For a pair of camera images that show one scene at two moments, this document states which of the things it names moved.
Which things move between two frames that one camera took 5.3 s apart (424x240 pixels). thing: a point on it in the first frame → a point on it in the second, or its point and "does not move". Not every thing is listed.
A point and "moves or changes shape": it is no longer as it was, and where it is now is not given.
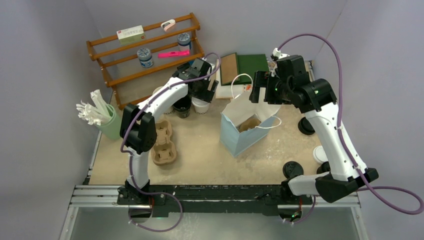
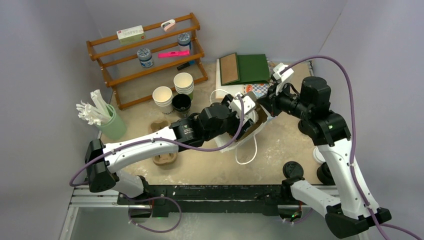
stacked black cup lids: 324,167 does not move
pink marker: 173,54 does not move
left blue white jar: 145,57 does not move
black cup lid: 291,169 does not move
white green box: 133,35 does not move
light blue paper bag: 243,124 moves or changes shape
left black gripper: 206,95 → 232,132
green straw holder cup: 111,129 does not move
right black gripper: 270,98 → 271,101
